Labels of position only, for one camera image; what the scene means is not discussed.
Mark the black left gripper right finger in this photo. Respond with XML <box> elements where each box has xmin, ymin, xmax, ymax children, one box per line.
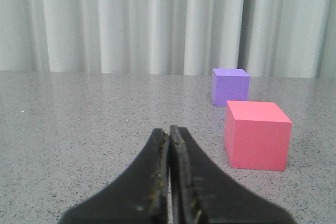
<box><xmin>170</xmin><ymin>125</ymin><xmax>295</xmax><ymax>223</ymax></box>

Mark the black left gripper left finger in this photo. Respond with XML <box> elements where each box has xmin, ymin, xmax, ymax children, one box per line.
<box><xmin>59</xmin><ymin>129</ymin><xmax>170</xmax><ymax>223</ymax></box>

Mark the pink foam cube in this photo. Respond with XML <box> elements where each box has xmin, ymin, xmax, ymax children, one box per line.
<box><xmin>224</xmin><ymin>101</ymin><xmax>292</xmax><ymax>171</ymax></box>

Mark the purple foam cube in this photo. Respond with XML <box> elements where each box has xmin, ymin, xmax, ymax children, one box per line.
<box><xmin>211</xmin><ymin>68</ymin><xmax>251</xmax><ymax>106</ymax></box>

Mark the pale grey-green curtain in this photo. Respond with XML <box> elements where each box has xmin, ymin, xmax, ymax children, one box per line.
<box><xmin>1</xmin><ymin>0</ymin><xmax>335</xmax><ymax>78</ymax></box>

